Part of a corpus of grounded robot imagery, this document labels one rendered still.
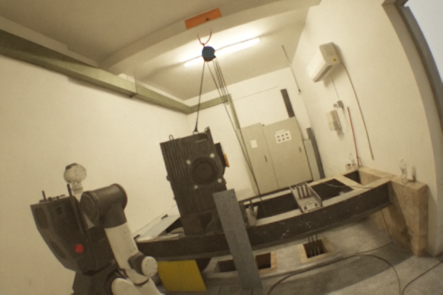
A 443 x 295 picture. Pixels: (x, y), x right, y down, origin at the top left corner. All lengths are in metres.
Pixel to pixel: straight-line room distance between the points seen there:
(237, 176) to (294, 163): 1.43
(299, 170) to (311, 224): 3.08
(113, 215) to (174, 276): 1.80
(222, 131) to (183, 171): 3.38
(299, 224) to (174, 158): 1.30
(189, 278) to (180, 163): 1.24
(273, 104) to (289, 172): 1.64
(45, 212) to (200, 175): 1.37
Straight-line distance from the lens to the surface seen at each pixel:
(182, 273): 2.40
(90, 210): 0.73
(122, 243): 0.77
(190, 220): 2.12
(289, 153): 4.96
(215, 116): 5.31
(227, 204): 1.82
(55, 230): 0.81
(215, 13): 2.42
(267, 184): 5.03
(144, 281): 0.85
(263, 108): 5.20
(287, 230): 2.06
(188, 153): 1.96
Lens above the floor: 1.39
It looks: 6 degrees up
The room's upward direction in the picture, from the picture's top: 16 degrees counter-clockwise
